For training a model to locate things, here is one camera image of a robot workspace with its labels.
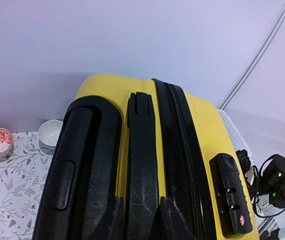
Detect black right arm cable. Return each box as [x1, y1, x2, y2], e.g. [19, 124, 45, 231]
[250, 155, 285, 219]

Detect yellow Pikachu suitcase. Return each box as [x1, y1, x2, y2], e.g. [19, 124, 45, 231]
[32, 74, 259, 240]

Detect white ceramic cup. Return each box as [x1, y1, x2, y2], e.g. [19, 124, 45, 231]
[38, 119, 63, 156]

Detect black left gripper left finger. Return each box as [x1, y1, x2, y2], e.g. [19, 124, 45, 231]
[81, 196, 125, 240]

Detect floral table mat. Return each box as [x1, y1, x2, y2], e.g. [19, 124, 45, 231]
[0, 132, 53, 240]

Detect white plastic basket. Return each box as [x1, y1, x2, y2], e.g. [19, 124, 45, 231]
[217, 109, 254, 164]

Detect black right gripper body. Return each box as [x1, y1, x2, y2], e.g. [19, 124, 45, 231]
[236, 150, 285, 209]

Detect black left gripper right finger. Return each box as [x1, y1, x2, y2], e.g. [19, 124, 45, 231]
[160, 197, 196, 240]

